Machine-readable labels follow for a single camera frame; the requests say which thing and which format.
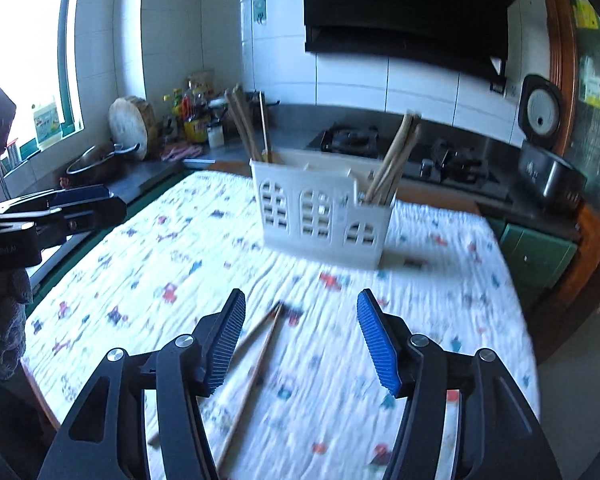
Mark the chopstick in holder upright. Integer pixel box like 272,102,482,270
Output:
232,84,263,162

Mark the black wok pan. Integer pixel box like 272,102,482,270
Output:
59,143,140,190

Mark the pink dish cloth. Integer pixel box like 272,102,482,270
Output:
160,142,204,162

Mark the grey gloved left hand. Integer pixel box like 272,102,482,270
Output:
0,269,32,380

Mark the black gas stove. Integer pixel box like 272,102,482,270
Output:
306,123,512,201

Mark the chopstick in holder left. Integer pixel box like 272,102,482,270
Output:
258,91,272,164

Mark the chopstick in holder right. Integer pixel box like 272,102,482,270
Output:
362,112,414,205

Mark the black range hood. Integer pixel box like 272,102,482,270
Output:
303,0,516,92

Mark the wooden chopstick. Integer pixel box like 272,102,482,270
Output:
216,301,286,474
148,301,289,450
225,88,254,160
379,121,425,207

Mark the wooden glass display cabinet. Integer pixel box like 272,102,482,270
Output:
545,0,600,307

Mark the round wooden chopping block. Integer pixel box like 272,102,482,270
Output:
108,96,158,160

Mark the black rice cooker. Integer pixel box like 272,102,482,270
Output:
517,74,586,214

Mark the printed white table cloth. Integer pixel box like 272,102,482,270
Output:
22,171,540,479

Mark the white plastic utensil holder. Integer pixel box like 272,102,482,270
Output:
250,150,392,270

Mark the green-capped oil bottle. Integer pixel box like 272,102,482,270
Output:
171,88,183,136

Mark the small white jar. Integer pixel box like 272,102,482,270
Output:
207,122,225,150

